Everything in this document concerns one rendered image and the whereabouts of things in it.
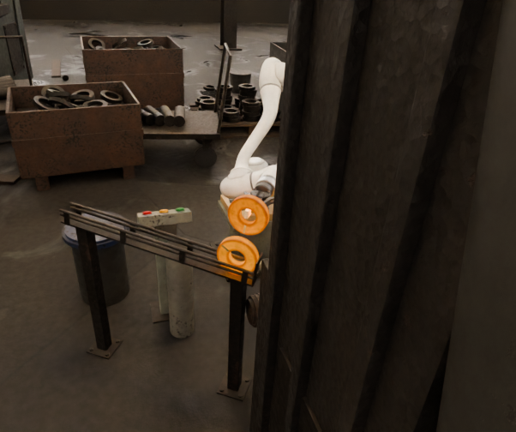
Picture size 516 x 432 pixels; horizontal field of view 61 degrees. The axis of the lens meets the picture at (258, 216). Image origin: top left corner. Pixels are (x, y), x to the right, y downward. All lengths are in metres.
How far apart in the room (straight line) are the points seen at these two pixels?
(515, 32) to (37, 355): 2.22
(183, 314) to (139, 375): 0.33
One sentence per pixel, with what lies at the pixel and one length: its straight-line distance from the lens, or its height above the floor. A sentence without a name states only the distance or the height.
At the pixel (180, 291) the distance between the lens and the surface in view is 2.08.
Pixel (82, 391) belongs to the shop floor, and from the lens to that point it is 2.17.
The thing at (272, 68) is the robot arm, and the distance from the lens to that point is 2.18.
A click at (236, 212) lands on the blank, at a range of 1.62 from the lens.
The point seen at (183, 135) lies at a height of 0.32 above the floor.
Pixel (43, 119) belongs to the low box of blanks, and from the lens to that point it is 3.57.
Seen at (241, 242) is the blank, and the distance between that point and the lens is 1.55.
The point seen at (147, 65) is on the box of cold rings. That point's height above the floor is 0.57.
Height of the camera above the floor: 1.64
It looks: 30 degrees down
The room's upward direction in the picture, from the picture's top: 4 degrees clockwise
